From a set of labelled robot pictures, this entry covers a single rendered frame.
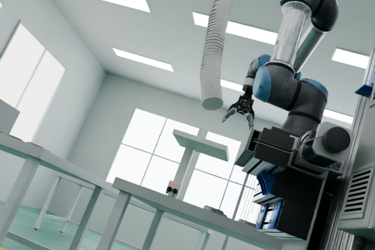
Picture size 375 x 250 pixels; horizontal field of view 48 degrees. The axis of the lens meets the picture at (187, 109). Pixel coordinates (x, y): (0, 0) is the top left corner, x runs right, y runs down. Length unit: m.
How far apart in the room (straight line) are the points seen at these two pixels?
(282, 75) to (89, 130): 8.24
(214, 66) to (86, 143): 6.48
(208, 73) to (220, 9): 0.62
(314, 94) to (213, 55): 1.94
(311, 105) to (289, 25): 0.32
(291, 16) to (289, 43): 0.12
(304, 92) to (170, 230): 7.38
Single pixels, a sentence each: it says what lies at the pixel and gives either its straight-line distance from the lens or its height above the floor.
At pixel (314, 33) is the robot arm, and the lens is 1.82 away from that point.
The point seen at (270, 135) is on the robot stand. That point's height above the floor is 0.94.
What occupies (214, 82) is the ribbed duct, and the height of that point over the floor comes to 1.72.
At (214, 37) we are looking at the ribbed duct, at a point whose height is 2.13.
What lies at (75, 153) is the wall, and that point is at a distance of 9.52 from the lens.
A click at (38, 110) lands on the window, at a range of 7.94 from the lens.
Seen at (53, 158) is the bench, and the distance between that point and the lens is 2.21.
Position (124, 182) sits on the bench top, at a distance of 2.02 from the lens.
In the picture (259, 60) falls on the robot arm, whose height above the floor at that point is 1.44.
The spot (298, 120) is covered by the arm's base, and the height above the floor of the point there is 1.10.
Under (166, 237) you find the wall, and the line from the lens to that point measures 8.72.
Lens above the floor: 0.63
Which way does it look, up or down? 15 degrees up
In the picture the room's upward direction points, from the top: 21 degrees clockwise
